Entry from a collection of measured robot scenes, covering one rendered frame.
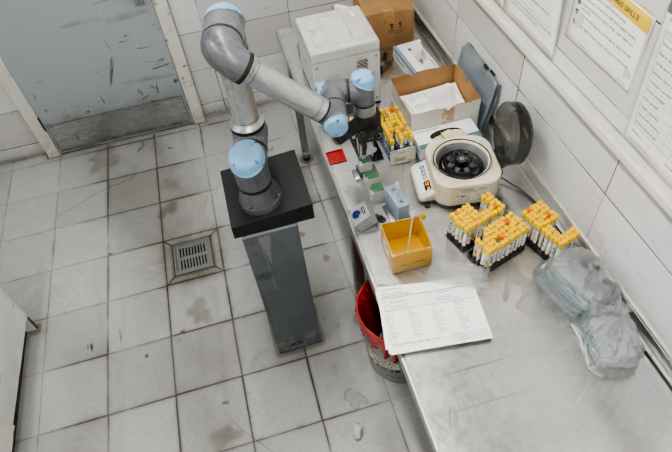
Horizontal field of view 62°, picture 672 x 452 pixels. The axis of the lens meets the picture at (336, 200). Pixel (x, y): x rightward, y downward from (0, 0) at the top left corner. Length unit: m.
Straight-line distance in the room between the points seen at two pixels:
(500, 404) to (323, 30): 1.49
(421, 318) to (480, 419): 0.32
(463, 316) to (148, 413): 1.55
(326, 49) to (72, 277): 1.88
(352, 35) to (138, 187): 1.83
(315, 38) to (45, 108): 2.04
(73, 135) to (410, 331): 2.79
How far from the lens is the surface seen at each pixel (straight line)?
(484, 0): 2.13
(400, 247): 1.86
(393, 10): 2.64
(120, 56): 3.58
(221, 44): 1.57
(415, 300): 1.74
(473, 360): 1.68
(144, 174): 3.64
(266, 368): 2.67
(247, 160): 1.79
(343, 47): 2.20
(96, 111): 3.80
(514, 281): 1.84
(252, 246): 2.00
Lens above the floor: 2.38
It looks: 48 degrees down
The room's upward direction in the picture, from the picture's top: 7 degrees counter-clockwise
